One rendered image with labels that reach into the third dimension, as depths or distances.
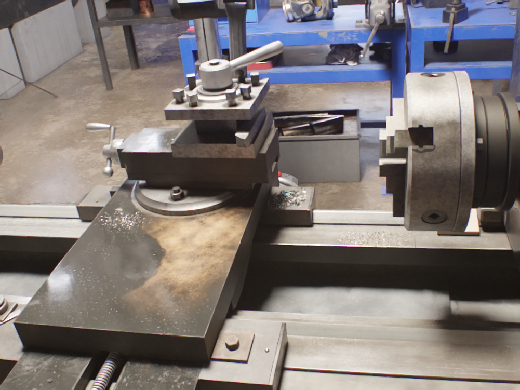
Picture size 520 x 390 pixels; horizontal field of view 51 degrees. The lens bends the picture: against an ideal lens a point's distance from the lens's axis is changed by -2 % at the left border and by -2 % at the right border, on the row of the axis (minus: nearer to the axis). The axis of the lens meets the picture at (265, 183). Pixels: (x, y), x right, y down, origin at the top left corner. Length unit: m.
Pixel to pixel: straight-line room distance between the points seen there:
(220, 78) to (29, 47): 4.86
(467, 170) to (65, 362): 0.66
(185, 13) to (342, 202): 1.33
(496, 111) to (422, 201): 0.17
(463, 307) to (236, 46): 1.04
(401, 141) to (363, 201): 2.09
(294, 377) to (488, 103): 0.50
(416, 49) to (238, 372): 2.04
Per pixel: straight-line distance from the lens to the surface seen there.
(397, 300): 1.17
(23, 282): 1.43
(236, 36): 1.77
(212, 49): 2.10
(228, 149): 1.05
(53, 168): 3.81
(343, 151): 2.98
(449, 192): 0.81
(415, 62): 2.68
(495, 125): 0.86
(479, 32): 2.68
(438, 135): 0.80
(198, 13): 2.05
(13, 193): 3.64
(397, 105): 0.97
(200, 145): 1.07
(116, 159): 1.23
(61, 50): 6.34
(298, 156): 3.01
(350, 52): 2.75
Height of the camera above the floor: 1.50
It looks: 29 degrees down
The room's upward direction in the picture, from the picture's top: 6 degrees counter-clockwise
